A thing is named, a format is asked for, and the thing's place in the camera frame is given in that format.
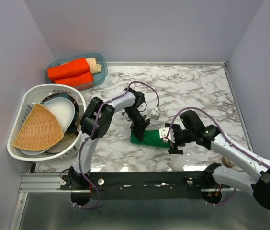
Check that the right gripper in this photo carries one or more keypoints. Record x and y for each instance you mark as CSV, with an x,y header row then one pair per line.
x,y
173,148

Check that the upper rolled orange t-shirt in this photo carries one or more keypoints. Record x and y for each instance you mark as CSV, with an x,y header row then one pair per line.
x,y
71,69

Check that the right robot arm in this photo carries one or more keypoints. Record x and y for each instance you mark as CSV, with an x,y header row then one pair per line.
x,y
213,138

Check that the black mounting base plate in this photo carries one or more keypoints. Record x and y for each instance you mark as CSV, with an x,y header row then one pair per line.
x,y
144,186

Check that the blue plastic bin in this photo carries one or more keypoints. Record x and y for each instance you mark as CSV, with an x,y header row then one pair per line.
x,y
98,78

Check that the small metal cup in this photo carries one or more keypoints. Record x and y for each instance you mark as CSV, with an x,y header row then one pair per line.
x,y
227,163

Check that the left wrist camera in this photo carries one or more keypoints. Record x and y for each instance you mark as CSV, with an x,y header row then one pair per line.
x,y
153,115

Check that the wicker fan-shaped tray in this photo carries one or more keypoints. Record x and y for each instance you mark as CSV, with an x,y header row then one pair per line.
x,y
40,130

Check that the aluminium rail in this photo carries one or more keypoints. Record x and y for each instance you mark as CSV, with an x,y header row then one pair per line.
x,y
51,182

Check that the dark teal plate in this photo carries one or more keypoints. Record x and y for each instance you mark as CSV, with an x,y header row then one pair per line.
x,y
65,95

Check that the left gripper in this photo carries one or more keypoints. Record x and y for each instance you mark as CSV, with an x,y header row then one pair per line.
x,y
138,129

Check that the green t-shirt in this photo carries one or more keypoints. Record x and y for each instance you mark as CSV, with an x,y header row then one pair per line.
x,y
150,138

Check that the rolled beige t-shirt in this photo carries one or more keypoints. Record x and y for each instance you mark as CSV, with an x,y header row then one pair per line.
x,y
94,66

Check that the beige plate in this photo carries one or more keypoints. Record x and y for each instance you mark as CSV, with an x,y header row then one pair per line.
x,y
69,137

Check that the lower rolled orange t-shirt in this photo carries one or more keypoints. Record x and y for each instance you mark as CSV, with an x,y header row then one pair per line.
x,y
82,79

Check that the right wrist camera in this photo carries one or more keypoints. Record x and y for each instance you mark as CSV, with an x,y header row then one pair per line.
x,y
166,135

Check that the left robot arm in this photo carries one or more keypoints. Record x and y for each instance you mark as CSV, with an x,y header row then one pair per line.
x,y
95,124

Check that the rolled orange t-shirt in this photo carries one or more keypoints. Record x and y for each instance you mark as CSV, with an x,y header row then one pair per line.
x,y
71,69
82,79

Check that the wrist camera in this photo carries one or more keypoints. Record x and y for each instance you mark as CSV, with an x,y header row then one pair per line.
x,y
153,115
166,135

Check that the white plastic basket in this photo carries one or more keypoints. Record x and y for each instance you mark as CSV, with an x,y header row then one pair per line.
x,y
35,95

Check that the white bowl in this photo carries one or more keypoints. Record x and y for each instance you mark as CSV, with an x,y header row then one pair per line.
x,y
63,109

